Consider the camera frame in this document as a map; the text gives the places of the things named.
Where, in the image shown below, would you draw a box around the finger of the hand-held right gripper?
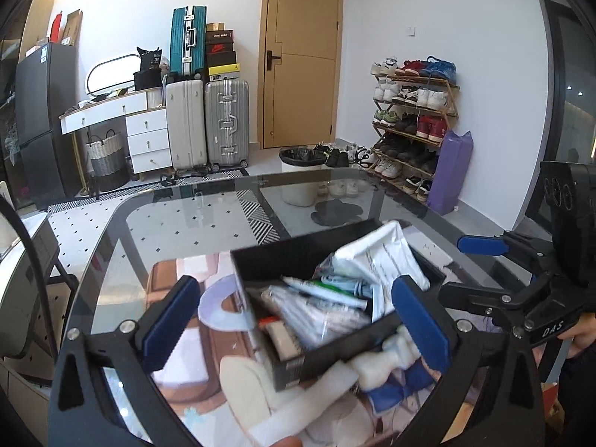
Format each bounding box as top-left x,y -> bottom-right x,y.
438,279 -> 550,323
457,230 -> 555,271

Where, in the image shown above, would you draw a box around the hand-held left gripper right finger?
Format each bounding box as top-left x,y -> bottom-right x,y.
391,275 -> 545,447

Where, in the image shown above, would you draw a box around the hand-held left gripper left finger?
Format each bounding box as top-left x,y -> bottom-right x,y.
47,275 -> 202,447

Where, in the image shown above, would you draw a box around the white plush toy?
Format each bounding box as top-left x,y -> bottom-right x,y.
356,323 -> 441,413

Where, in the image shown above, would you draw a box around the white printed packet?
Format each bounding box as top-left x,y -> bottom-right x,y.
333,220 -> 431,324

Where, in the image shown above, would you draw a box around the bagged white rope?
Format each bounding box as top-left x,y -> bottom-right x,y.
258,284 -> 373,351

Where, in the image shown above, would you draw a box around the black cardboard box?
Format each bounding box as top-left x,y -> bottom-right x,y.
230,218 -> 448,392

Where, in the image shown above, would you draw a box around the person's right forearm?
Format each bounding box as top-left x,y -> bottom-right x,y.
556,356 -> 596,447

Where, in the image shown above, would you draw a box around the person's right hand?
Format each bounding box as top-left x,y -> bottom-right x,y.
556,314 -> 596,359

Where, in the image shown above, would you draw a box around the purple bag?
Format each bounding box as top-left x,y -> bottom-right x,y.
427,130 -> 474,216

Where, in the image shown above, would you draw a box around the small brown box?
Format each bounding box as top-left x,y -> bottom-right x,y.
263,319 -> 308,362

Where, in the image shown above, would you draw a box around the white green marker pen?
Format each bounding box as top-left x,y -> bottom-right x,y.
282,276 -> 373,310

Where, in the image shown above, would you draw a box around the wooden shoe rack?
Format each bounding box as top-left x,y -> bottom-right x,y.
371,72 -> 461,201

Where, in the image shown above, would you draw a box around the dark floor mat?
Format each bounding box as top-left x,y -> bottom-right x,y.
310,198 -> 366,228

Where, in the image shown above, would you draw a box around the black white patterned rug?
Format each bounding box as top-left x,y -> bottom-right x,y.
47,168 -> 252,217

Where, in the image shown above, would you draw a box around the rows of shoes on rack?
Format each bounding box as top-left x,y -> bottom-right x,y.
370,55 -> 458,203

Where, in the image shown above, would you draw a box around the white slippers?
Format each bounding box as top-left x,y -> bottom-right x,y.
317,178 -> 371,197

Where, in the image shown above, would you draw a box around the group of shoes on floor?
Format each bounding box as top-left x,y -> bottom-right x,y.
313,142 -> 379,169

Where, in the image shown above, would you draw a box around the grey white laundry basket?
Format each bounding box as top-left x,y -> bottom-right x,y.
85,131 -> 130,193

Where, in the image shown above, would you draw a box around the white trash bin black liner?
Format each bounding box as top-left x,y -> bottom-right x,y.
278,146 -> 327,207

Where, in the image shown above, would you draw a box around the white suitcase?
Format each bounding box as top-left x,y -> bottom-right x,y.
165,79 -> 208,171

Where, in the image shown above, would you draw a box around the white dresser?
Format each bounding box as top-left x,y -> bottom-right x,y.
59,89 -> 174,183

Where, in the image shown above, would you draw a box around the silver suitcase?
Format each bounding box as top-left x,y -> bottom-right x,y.
204,79 -> 251,168

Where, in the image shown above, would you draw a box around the black fridge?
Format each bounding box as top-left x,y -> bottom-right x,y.
14,42 -> 83,210

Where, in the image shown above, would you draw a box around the black bag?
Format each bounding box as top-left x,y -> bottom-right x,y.
133,47 -> 164,91

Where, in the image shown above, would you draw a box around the oval mirror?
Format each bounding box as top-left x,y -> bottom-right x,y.
85,52 -> 141,96

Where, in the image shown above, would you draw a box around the wooden door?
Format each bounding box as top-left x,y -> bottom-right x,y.
258,0 -> 345,150

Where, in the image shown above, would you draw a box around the dark glass cabinet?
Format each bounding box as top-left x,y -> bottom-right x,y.
0,32 -> 22,210

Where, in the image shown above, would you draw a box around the stack of shoe boxes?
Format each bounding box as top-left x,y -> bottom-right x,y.
206,22 -> 243,82

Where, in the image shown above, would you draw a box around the teal suitcase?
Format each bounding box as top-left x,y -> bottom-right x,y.
170,6 -> 208,81

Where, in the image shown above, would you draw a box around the black cable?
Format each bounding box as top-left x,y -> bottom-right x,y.
0,193 -> 62,352

